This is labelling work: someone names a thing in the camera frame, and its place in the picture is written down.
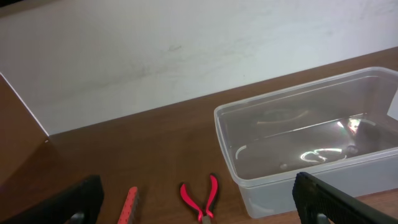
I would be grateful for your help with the small red-handled cutting pliers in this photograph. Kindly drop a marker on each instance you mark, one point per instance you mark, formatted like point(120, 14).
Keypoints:
point(204, 211)

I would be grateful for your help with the orange drill bit holder strip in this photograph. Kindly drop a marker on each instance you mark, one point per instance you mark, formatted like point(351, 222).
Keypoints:
point(128, 209)

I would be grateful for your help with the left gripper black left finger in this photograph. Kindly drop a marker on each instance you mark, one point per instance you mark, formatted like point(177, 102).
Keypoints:
point(79, 203)

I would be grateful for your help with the clear plastic container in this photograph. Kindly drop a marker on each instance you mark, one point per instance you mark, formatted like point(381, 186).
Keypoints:
point(341, 129)

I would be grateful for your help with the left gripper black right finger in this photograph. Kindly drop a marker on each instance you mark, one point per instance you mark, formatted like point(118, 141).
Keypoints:
point(318, 202)

